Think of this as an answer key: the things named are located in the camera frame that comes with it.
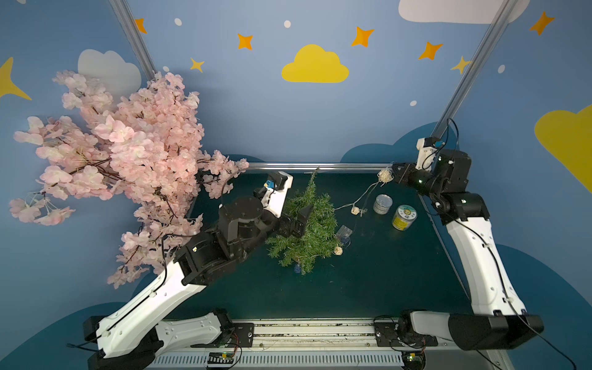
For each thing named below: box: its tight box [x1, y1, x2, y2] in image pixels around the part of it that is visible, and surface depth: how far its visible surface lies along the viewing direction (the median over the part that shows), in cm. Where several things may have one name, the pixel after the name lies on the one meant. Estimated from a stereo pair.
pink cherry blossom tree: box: [10, 71, 249, 290], surface depth 62 cm
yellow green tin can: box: [391, 204, 418, 232], surface depth 100 cm
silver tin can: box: [373, 193, 394, 216], surface depth 106 cm
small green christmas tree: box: [265, 167, 342, 276], surface depth 75 cm
